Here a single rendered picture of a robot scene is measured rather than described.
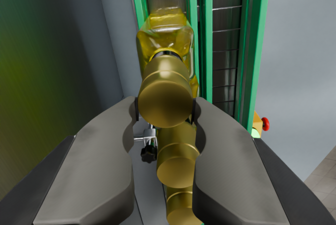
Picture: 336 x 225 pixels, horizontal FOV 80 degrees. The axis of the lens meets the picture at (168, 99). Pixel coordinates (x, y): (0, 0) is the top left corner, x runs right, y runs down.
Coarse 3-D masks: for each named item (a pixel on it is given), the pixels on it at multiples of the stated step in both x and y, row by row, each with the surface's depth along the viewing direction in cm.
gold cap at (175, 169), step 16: (160, 128) 18; (176, 128) 17; (192, 128) 18; (160, 144) 16; (176, 144) 15; (192, 144) 16; (160, 160) 15; (176, 160) 14; (192, 160) 14; (160, 176) 15; (176, 176) 15; (192, 176) 15
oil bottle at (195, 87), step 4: (192, 80) 22; (196, 80) 22; (192, 84) 21; (196, 84) 22; (192, 88) 21; (196, 88) 21; (192, 92) 21; (196, 92) 21; (192, 96) 20; (196, 96) 21; (192, 124) 21; (156, 128) 23
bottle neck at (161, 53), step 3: (159, 51) 17; (162, 51) 17; (165, 51) 17; (168, 51) 17; (171, 51) 17; (156, 54) 17; (159, 54) 17; (162, 54) 16; (165, 54) 16; (168, 54) 16; (171, 54) 16; (174, 54) 17; (177, 54) 17; (153, 57) 17; (177, 57) 17; (180, 57) 17
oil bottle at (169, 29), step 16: (160, 16) 26; (176, 16) 25; (144, 32) 18; (160, 32) 18; (176, 32) 18; (192, 32) 19; (144, 48) 18; (160, 48) 17; (176, 48) 17; (192, 48) 18; (144, 64) 18; (192, 64) 19
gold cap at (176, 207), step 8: (168, 192) 19; (176, 192) 18; (184, 192) 18; (168, 200) 18; (176, 200) 18; (184, 200) 17; (168, 208) 18; (176, 208) 17; (184, 208) 17; (168, 216) 17; (176, 216) 17; (184, 216) 17; (192, 216) 17; (176, 224) 18; (184, 224) 18; (192, 224) 18
